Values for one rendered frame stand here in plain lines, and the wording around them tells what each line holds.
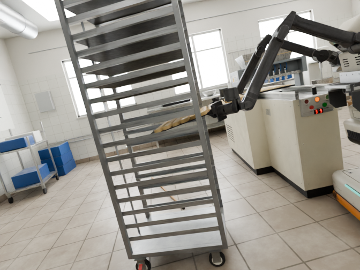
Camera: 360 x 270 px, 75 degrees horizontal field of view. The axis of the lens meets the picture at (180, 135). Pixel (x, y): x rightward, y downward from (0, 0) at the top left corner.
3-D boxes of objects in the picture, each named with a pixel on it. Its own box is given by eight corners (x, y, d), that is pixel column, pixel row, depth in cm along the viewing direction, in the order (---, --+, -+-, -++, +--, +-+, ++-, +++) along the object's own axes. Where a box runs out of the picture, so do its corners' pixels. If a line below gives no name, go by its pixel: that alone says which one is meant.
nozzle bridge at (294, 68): (234, 102, 281) (230, 73, 275) (294, 88, 280) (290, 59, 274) (242, 103, 249) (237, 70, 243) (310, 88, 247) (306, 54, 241)
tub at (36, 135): (16, 146, 423) (13, 135, 419) (43, 140, 432) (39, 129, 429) (8, 149, 388) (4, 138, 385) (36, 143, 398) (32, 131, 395)
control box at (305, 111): (300, 117, 183) (298, 99, 180) (331, 110, 182) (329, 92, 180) (303, 117, 179) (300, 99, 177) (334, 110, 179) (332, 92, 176)
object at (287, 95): (232, 97, 374) (231, 93, 373) (234, 97, 374) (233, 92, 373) (295, 100, 177) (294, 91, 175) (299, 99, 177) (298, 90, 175)
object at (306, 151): (271, 173, 263) (259, 94, 248) (301, 166, 263) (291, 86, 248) (306, 201, 194) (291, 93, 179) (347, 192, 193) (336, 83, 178)
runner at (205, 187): (216, 186, 140) (215, 181, 140) (216, 188, 137) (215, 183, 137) (116, 201, 150) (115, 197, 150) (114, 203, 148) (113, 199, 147)
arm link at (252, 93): (292, 27, 109) (283, 36, 120) (280, 22, 109) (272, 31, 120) (252, 112, 112) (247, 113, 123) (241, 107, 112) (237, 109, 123)
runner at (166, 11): (180, 12, 123) (179, 6, 123) (179, 10, 121) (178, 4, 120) (71, 42, 134) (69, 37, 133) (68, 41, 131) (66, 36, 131)
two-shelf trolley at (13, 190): (29, 186, 443) (9, 128, 424) (60, 178, 453) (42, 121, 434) (8, 204, 361) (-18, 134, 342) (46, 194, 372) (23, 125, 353)
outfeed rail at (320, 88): (250, 93, 374) (249, 89, 373) (252, 92, 374) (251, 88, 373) (334, 91, 176) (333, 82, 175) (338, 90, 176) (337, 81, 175)
